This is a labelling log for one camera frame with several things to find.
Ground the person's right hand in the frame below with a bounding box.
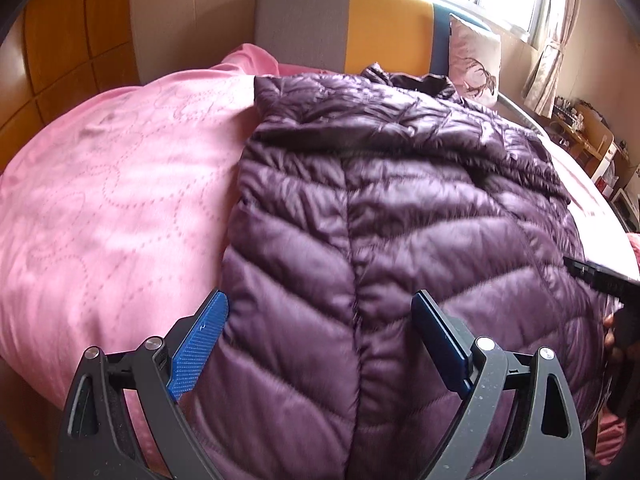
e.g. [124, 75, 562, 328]
[602, 312, 618, 362]

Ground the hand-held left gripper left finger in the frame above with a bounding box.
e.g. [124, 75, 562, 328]
[57, 287, 236, 480]

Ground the orange wooden wardrobe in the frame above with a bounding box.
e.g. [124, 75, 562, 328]
[0, 0, 142, 153]

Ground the white deer-print pillow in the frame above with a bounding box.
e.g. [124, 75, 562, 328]
[447, 14, 502, 109]

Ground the grey yellow blue headboard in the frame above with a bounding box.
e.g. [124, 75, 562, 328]
[254, 0, 494, 79]

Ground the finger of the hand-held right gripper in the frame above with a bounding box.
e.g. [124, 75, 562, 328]
[562, 255, 640, 305]

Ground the pink dotted-circle bedspread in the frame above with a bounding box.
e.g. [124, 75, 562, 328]
[0, 42, 640, 480]

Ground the purple quilted puffer jacket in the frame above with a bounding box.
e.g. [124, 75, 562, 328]
[187, 62, 620, 480]

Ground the grey bed rail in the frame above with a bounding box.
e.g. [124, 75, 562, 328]
[499, 92, 547, 137]

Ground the pink patterned curtain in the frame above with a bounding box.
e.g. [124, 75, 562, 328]
[522, 0, 582, 119]

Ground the pale pink bed sheet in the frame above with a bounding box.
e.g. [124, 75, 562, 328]
[537, 132, 640, 282]

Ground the cluttered wooden desk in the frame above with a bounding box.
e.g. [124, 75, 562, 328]
[550, 96, 640, 233]

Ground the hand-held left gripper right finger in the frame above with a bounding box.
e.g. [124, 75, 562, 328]
[411, 289, 587, 480]

